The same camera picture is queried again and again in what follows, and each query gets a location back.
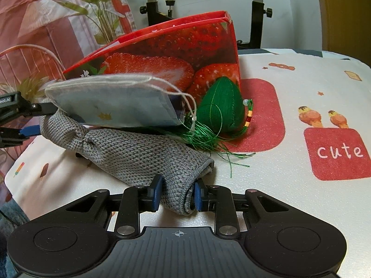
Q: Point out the light blue fabric pouch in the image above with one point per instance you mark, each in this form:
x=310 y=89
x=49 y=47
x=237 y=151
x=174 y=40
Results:
x=123 y=100

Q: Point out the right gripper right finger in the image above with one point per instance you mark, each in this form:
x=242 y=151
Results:
x=219 y=200

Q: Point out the printed backdrop curtain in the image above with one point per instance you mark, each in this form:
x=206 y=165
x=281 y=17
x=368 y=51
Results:
x=42 y=38

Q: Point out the cartoon print tablecloth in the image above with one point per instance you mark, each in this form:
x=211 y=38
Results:
x=324 y=171

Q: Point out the wooden door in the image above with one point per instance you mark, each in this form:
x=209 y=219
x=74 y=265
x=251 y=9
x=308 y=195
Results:
x=346 y=27

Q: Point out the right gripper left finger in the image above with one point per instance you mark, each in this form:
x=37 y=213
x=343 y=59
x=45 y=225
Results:
x=136 y=200

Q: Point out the red strawberry cardboard box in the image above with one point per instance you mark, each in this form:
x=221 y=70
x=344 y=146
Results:
x=190 y=52

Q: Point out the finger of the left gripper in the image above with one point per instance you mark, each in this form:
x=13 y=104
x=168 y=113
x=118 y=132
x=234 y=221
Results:
x=13 y=106
x=11 y=137

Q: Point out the black exercise bike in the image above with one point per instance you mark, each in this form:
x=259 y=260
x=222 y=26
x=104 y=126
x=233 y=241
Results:
x=277 y=30

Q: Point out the grey knitted cloth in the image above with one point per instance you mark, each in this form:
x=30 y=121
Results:
x=134 y=158

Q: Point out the green zongzi sachet with tassel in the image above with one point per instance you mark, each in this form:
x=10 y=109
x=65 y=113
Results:
x=222 y=116

